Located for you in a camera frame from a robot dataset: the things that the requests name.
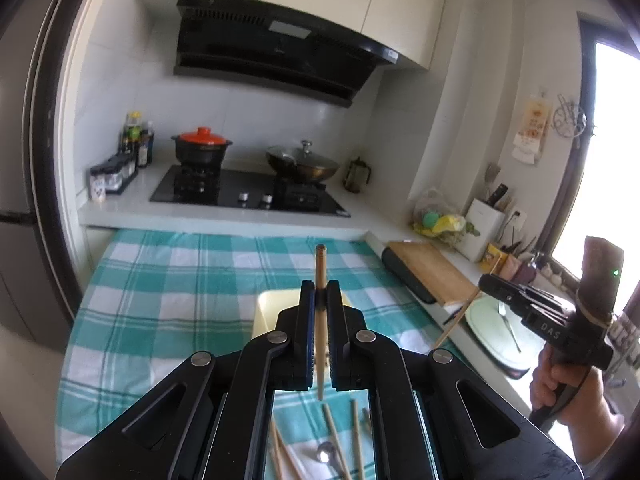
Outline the bamboo chopstick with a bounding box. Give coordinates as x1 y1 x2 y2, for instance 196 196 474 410
322 403 352 480
432 287 480 350
314 245 328 402
276 429 305 480
350 399 366 480
269 418 283 480

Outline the small steel spoon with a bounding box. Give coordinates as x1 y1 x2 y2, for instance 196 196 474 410
316 440 350 479

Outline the person's right hand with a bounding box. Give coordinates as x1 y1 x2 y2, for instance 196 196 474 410
528 346 626 463

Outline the cream ribbed utensil holder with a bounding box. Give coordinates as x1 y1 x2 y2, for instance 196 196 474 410
252 288 354 340

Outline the yellow snack packet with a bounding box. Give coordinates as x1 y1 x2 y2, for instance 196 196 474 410
478 243 508 274

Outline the wooden cutting board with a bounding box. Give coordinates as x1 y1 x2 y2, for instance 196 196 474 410
381 242 476 307

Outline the white knife block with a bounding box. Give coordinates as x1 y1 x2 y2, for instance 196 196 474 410
454 198 504 262

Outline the teal white checked tablecloth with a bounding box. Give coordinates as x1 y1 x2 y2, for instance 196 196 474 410
55 230 442 479

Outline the black gas stove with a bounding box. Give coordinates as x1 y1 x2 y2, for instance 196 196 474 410
150 165 350 218

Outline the glass french press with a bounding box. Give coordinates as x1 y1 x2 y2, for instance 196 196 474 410
343 157 372 194

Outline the bag of vegetables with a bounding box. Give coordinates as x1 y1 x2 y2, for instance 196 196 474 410
412 188 480 247

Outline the dark wok with glass lid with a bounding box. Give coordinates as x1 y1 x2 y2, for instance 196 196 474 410
266 140 340 183

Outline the black pot with red lid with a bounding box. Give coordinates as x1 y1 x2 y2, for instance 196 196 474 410
171 127 233 167

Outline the spice jar rack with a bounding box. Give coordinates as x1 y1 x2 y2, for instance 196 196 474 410
89 153 138 203

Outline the sauce bottles cluster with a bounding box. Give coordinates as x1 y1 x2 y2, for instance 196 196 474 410
118 110 155 168

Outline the black range hood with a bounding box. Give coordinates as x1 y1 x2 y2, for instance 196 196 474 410
174 0 399 107

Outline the wall calendar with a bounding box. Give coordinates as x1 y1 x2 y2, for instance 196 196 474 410
512 89 552 166

